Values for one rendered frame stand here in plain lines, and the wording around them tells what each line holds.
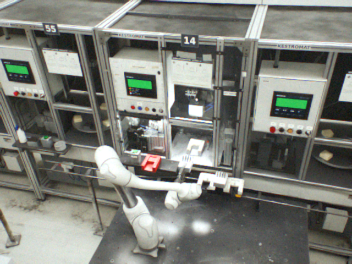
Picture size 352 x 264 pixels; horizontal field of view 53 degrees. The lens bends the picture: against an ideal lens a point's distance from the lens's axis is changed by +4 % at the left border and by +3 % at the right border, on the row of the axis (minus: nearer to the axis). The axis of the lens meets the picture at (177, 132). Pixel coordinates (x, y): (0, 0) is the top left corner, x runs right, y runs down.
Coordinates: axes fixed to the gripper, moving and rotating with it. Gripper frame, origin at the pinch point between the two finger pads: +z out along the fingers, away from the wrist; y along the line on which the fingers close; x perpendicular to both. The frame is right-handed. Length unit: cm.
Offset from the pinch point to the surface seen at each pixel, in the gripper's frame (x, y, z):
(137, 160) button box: 44.7, -8.1, 7.6
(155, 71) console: 26, 72, 22
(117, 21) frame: 65, 96, 51
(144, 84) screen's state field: 35, 62, 19
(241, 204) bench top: -47, -36, 5
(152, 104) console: 31, 43, 21
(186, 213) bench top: -4.5, -35.2, -15.4
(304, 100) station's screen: -79, 62, 19
